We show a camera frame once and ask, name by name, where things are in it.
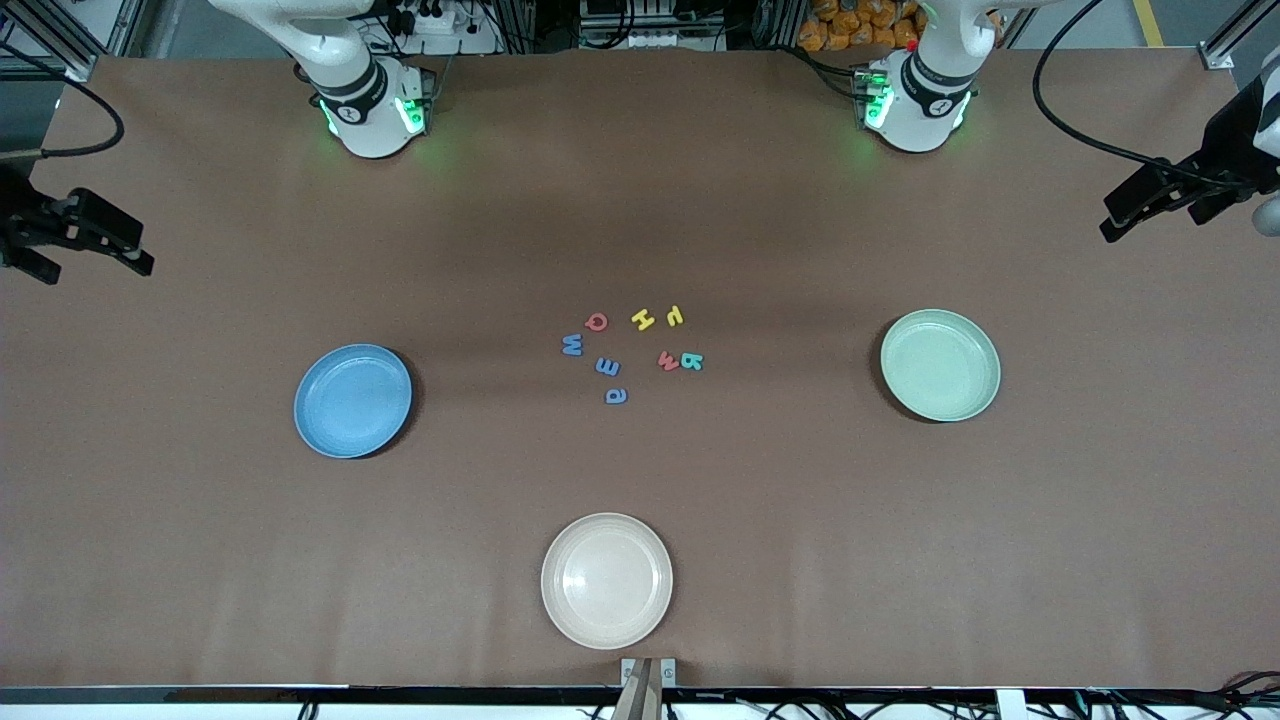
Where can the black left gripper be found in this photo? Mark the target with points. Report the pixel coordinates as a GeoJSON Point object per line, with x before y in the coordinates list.
{"type": "Point", "coordinates": [1222, 152]}

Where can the blue foam letter e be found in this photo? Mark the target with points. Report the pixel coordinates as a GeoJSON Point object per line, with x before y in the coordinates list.
{"type": "Point", "coordinates": [607, 366]}

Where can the blue foam letter a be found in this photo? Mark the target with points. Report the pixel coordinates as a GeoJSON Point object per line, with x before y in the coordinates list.
{"type": "Point", "coordinates": [624, 397]}

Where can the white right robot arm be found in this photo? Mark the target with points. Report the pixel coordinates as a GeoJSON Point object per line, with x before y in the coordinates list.
{"type": "Point", "coordinates": [365, 125]}

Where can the teal foam letter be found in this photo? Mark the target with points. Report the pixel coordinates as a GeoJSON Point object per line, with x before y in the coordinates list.
{"type": "Point", "coordinates": [692, 360]}

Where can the blue plate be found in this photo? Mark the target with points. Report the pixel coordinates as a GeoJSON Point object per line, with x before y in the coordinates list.
{"type": "Point", "coordinates": [352, 400]}

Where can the pile of orange objects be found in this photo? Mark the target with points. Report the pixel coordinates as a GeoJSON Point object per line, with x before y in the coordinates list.
{"type": "Point", "coordinates": [850, 25]}

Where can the aluminium frame profile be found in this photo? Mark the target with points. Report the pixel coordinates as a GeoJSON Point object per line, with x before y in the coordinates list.
{"type": "Point", "coordinates": [1218, 55]}
{"type": "Point", "coordinates": [80, 68]}

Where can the blue foam letter W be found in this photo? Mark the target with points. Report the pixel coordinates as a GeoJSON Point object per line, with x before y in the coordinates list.
{"type": "Point", "coordinates": [572, 346]}

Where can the brown table cover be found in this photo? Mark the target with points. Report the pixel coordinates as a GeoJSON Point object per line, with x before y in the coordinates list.
{"type": "Point", "coordinates": [200, 560]}

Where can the green plate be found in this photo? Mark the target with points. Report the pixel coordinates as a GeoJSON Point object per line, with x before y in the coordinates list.
{"type": "Point", "coordinates": [940, 365]}

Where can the white power strip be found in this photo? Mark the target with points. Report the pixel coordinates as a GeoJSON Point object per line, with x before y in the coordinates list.
{"type": "Point", "coordinates": [470, 38]}

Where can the red foam letter m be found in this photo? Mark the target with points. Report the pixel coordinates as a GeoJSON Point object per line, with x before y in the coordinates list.
{"type": "Point", "coordinates": [668, 361]}

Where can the yellow foam letter H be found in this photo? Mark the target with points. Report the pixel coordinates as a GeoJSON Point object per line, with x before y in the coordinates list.
{"type": "Point", "coordinates": [642, 320]}

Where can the silver metal bracket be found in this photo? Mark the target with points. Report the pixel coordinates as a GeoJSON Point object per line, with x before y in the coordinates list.
{"type": "Point", "coordinates": [668, 670]}

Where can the yellow foam letter f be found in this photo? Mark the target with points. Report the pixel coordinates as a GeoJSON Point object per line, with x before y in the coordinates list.
{"type": "Point", "coordinates": [675, 317]}

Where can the red foam letter Q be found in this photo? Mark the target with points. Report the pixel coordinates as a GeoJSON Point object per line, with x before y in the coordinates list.
{"type": "Point", "coordinates": [590, 315]}

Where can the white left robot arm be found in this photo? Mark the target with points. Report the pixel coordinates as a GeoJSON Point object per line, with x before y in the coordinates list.
{"type": "Point", "coordinates": [915, 125]}

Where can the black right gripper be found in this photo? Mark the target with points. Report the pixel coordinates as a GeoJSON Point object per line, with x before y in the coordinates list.
{"type": "Point", "coordinates": [17, 218]}

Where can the beige plate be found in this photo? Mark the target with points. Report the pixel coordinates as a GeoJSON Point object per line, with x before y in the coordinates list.
{"type": "Point", "coordinates": [606, 580]}

